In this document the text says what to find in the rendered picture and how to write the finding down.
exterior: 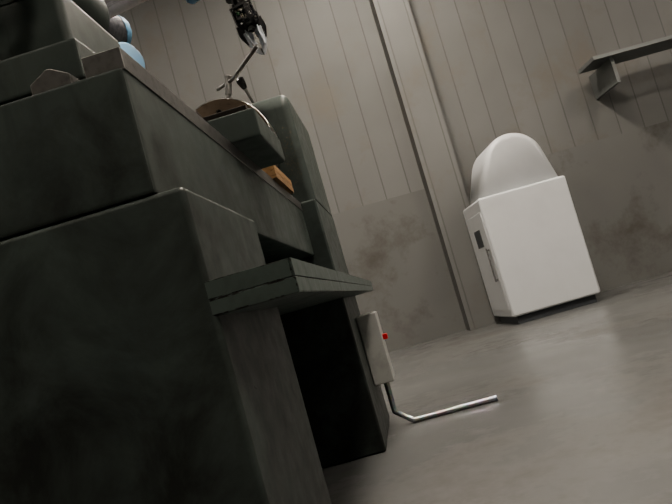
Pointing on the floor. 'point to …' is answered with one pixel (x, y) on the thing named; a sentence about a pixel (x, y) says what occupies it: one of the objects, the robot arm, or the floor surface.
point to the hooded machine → (527, 233)
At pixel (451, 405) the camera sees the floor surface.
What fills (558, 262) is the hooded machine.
